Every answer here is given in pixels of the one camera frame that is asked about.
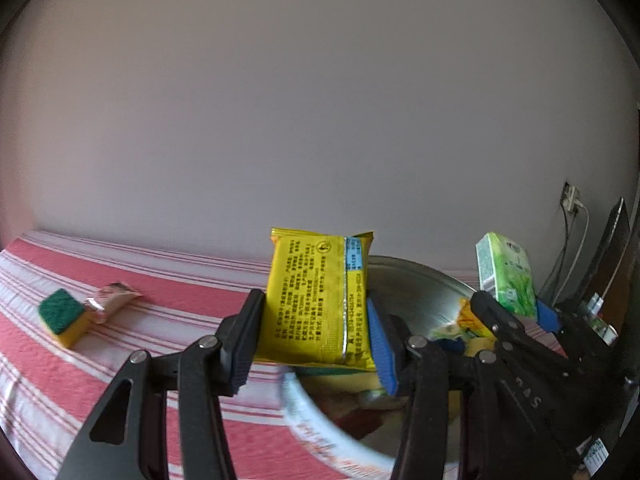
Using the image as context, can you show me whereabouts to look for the red white striped bedspread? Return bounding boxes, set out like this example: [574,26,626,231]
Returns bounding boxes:
[0,230,572,480]

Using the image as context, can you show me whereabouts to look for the round metal cookie tin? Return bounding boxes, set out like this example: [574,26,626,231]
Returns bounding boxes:
[281,256,478,479]

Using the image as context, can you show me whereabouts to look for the yellow green scrub sponge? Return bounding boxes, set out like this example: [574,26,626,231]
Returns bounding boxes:
[38,288,91,349]
[294,367,382,394]

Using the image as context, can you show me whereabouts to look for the dark cable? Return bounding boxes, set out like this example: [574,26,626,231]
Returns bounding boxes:
[537,206,572,304]

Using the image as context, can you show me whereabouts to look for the green tissue pack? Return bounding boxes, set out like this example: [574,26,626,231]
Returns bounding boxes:
[475,232,537,318]

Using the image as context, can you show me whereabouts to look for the wall socket with plugs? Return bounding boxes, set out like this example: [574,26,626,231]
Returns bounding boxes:
[561,182,582,214]

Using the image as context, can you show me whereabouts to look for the pink floral snack wrapper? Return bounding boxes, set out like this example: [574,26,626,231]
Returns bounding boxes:
[84,282,141,324]

